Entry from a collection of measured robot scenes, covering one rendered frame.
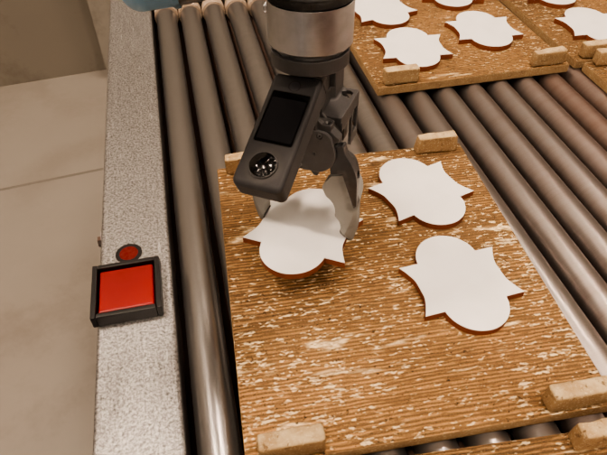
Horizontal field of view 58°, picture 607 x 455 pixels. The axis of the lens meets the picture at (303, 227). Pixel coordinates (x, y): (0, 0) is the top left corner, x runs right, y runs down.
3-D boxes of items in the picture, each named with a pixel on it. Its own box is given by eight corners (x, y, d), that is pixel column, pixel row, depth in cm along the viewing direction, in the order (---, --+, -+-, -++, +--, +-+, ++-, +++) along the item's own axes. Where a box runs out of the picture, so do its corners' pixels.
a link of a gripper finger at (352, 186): (372, 197, 56) (341, 122, 52) (368, 206, 55) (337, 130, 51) (331, 202, 58) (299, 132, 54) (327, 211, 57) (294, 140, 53)
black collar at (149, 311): (93, 328, 60) (88, 319, 59) (96, 275, 65) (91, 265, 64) (164, 315, 61) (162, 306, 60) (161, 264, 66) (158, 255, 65)
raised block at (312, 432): (258, 465, 47) (256, 452, 45) (256, 444, 49) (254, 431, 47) (326, 453, 48) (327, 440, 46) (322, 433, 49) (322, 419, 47)
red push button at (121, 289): (101, 320, 60) (98, 313, 59) (102, 279, 65) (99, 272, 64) (156, 311, 61) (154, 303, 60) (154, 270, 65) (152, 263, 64)
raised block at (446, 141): (415, 155, 78) (418, 140, 76) (412, 147, 79) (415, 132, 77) (456, 151, 78) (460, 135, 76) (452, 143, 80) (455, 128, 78)
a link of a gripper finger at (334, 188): (386, 209, 62) (358, 141, 58) (371, 244, 58) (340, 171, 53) (360, 213, 64) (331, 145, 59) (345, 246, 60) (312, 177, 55)
